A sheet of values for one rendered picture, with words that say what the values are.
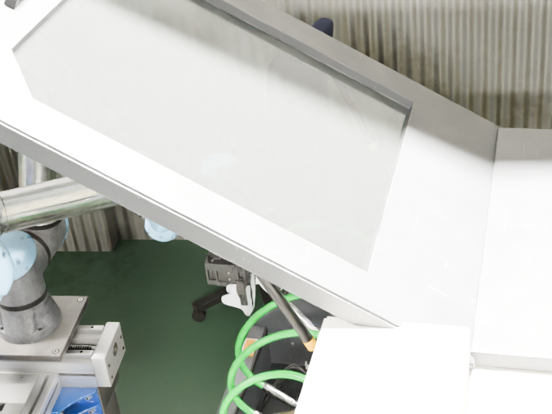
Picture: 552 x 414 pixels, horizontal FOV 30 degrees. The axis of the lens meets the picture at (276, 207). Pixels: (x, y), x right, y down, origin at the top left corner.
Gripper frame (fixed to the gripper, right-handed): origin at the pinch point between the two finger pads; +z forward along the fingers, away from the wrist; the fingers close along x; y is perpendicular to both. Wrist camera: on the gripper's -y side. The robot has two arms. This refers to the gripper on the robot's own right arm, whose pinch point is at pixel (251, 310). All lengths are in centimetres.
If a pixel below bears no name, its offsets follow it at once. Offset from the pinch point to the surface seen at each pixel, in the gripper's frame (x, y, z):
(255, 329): -27.3, 9.5, 29.0
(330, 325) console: 39, -26, -31
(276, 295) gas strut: 35, -17, -33
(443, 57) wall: -203, -18, 39
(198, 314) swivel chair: -138, 71, 120
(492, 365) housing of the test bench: 37, -50, -23
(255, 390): -14.4, 7.0, 36.7
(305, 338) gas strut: 34.6, -20.8, -23.9
